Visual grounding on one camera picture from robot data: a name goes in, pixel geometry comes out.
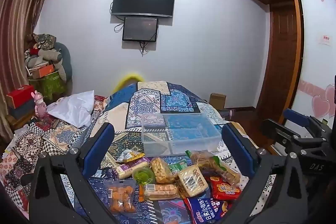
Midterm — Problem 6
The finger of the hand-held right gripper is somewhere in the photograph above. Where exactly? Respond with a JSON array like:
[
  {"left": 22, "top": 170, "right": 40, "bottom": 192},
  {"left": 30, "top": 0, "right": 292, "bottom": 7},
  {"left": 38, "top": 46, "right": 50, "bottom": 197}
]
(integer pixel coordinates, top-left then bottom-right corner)
[
  {"left": 282, "top": 108, "right": 330, "bottom": 134},
  {"left": 259, "top": 118, "right": 328, "bottom": 159}
]

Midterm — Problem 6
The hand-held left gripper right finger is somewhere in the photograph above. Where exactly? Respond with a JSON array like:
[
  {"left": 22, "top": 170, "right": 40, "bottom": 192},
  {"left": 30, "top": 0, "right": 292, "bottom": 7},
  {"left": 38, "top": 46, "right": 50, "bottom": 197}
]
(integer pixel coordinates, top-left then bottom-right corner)
[{"left": 222, "top": 123, "right": 313, "bottom": 224}]

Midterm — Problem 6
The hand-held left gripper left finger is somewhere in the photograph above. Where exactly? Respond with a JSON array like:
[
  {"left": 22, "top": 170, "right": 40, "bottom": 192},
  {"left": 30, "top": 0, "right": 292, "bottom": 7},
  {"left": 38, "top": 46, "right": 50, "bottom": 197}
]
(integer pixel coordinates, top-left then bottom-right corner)
[{"left": 29, "top": 123, "right": 116, "bottom": 224}]

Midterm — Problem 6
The green edged pastry packet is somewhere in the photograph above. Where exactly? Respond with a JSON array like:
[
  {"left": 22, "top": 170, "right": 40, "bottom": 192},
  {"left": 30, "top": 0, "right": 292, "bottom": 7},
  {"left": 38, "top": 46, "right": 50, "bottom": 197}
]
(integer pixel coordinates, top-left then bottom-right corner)
[{"left": 186, "top": 150, "right": 241, "bottom": 186}]

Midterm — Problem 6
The purple label egg roll packet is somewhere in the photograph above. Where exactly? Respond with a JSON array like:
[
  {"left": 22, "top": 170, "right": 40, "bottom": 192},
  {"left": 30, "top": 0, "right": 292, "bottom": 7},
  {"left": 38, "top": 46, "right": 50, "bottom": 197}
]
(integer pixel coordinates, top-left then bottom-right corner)
[{"left": 115, "top": 157, "right": 151, "bottom": 180}]

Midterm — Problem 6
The red snack packet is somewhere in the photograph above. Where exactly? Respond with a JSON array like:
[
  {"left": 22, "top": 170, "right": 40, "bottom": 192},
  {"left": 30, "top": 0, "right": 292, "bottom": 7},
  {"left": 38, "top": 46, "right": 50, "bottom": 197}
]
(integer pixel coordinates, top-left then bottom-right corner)
[{"left": 209, "top": 175, "right": 242, "bottom": 201}]

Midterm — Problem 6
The cream cracker packet with barcode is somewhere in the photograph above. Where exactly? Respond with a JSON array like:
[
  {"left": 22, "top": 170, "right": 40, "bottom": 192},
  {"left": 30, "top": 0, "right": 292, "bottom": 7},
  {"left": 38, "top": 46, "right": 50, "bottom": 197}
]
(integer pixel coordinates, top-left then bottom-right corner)
[{"left": 178, "top": 165, "right": 210, "bottom": 199}]

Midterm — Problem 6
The clear plastic storage box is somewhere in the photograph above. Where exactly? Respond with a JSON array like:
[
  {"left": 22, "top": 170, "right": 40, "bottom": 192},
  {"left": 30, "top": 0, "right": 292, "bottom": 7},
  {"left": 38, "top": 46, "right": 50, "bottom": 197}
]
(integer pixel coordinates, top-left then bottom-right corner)
[{"left": 141, "top": 112, "right": 222, "bottom": 158}]

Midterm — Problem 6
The small yellow white snack packet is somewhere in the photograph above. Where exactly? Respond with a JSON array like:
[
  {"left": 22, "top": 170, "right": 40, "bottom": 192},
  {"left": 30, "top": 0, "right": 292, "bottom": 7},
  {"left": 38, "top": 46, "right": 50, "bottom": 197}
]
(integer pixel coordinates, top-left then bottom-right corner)
[{"left": 116, "top": 149, "right": 145, "bottom": 164}]

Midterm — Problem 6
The white pillow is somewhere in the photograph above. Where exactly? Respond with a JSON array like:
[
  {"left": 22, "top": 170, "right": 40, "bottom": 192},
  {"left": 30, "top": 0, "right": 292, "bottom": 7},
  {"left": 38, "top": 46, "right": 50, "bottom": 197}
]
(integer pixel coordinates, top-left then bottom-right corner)
[{"left": 47, "top": 90, "right": 95, "bottom": 128}]

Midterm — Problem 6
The white wardrobe sliding door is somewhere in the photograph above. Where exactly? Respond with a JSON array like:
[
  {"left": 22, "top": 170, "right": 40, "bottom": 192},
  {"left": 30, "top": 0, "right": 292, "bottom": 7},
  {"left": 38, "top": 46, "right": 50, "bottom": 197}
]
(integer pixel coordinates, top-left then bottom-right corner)
[{"left": 283, "top": 0, "right": 336, "bottom": 140}]

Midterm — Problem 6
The green jelly cup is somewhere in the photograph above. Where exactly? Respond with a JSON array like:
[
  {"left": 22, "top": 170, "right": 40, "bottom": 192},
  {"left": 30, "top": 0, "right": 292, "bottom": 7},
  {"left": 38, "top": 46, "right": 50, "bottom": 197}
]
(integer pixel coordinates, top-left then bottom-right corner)
[{"left": 132, "top": 166, "right": 156, "bottom": 186}]

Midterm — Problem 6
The cardboard box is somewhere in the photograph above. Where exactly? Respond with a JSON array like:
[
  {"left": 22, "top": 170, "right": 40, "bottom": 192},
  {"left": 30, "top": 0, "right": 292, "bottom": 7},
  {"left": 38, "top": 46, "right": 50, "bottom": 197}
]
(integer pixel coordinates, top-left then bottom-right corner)
[{"left": 209, "top": 93, "right": 227, "bottom": 111}]

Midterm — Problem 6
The orange nugget snack packet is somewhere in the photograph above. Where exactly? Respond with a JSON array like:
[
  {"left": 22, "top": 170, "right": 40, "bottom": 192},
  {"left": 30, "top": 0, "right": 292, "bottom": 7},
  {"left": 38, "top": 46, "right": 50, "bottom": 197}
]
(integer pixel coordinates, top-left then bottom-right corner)
[{"left": 103, "top": 179, "right": 137, "bottom": 214}]

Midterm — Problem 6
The wooden door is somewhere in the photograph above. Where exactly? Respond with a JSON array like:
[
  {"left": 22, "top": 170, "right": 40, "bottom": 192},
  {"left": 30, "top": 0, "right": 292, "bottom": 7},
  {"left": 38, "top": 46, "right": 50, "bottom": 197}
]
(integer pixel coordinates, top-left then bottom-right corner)
[{"left": 255, "top": 2, "right": 305, "bottom": 125}]

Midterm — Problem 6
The patchwork printed blanket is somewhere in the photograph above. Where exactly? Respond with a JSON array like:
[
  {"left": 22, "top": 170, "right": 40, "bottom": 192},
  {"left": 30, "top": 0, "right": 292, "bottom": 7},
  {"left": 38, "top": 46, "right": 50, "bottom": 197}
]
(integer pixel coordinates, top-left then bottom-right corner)
[{"left": 52, "top": 80, "right": 280, "bottom": 224}]

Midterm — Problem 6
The small green snack packet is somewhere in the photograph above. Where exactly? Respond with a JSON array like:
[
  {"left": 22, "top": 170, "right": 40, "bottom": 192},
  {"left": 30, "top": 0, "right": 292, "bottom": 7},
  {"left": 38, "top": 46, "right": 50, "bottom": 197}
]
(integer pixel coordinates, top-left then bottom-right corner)
[{"left": 168, "top": 160, "right": 190, "bottom": 175}]

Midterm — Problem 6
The peanut brittle bar packet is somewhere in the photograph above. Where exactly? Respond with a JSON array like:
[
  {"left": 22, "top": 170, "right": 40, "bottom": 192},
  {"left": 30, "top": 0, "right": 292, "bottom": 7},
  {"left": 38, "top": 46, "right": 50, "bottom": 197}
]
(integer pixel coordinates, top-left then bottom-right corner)
[{"left": 150, "top": 157, "right": 175, "bottom": 184}]

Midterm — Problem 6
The blue snack bag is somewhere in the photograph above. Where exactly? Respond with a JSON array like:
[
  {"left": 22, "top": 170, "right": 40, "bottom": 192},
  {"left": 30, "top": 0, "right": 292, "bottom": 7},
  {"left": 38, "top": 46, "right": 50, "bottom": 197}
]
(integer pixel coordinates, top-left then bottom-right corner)
[{"left": 184, "top": 196, "right": 232, "bottom": 224}]

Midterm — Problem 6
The pink toy figure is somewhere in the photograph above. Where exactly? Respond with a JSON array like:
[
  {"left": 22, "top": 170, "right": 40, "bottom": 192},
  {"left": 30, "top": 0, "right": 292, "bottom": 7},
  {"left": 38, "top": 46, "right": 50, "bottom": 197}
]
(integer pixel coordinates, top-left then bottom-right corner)
[{"left": 31, "top": 90, "right": 48, "bottom": 119}]

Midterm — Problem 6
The yellow curved object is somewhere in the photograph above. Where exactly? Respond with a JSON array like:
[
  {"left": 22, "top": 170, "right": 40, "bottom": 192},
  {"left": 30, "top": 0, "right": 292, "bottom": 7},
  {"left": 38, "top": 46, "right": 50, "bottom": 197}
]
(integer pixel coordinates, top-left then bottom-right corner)
[{"left": 112, "top": 72, "right": 144, "bottom": 92}]

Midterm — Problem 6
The wafer biscuit packet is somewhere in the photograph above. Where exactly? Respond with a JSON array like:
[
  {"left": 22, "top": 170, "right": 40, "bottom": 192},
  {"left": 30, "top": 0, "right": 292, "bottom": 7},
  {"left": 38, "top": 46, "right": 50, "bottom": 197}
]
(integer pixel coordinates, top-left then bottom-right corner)
[{"left": 143, "top": 183, "right": 179, "bottom": 201}]

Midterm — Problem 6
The checkered patterned bedsheet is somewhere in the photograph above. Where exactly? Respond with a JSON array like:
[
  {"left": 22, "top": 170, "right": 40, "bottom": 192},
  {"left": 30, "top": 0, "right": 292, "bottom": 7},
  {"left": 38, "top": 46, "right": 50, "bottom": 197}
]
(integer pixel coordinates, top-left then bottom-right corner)
[{"left": 0, "top": 94, "right": 108, "bottom": 222}]

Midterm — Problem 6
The grey box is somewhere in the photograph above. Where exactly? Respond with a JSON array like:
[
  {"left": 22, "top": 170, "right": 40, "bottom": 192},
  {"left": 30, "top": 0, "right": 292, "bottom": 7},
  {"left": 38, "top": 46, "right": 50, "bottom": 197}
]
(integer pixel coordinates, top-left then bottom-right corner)
[{"left": 9, "top": 102, "right": 36, "bottom": 120}]

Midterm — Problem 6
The orange box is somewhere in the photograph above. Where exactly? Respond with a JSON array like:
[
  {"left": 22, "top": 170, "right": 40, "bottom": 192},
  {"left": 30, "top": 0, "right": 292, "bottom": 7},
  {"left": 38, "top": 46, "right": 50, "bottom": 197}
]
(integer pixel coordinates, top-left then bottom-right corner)
[{"left": 31, "top": 64, "right": 55, "bottom": 80}]

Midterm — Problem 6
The red box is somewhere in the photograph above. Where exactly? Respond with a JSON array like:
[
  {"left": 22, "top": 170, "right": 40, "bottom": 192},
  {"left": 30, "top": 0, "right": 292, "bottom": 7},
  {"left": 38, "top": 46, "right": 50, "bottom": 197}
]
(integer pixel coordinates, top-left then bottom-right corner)
[{"left": 6, "top": 85, "right": 35, "bottom": 109}]

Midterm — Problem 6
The grey plush toy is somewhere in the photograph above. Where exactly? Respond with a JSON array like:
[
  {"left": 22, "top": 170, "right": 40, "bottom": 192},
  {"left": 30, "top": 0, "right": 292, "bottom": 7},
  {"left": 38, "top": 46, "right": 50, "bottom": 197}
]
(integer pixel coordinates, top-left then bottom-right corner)
[{"left": 27, "top": 43, "right": 63, "bottom": 69}]

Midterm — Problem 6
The patterned folded cloth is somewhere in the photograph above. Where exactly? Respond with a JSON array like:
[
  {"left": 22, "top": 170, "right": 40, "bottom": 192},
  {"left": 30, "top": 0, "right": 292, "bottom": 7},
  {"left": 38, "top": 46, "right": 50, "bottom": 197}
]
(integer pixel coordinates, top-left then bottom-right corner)
[{"left": 32, "top": 33, "right": 57, "bottom": 50}]

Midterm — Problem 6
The striped brown curtain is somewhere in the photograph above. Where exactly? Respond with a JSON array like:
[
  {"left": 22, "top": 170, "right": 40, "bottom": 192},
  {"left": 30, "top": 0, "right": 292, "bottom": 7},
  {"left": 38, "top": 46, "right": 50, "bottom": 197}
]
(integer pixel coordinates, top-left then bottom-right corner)
[{"left": 0, "top": 0, "right": 60, "bottom": 125}]

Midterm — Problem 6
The black monitor cable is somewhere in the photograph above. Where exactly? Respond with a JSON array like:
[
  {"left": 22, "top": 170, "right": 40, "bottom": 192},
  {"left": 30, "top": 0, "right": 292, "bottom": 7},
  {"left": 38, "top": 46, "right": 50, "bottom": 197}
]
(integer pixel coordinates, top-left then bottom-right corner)
[{"left": 139, "top": 41, "right": 149, "bottom": 57}]

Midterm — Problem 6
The black television cable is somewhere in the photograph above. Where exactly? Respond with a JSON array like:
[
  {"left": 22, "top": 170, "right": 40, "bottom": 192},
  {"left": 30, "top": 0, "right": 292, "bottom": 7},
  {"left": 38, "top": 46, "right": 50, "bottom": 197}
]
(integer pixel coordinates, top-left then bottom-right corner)
[{"left": 109, "top": 2, "right": 124, "bottom": 33}]

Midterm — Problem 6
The small black wall monitor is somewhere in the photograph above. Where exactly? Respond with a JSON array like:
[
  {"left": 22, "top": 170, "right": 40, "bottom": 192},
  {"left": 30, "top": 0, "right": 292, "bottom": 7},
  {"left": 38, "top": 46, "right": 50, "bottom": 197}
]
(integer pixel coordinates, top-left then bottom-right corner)
[{"left": 122, "top": 16, "right": 160, "bottom": 42}]

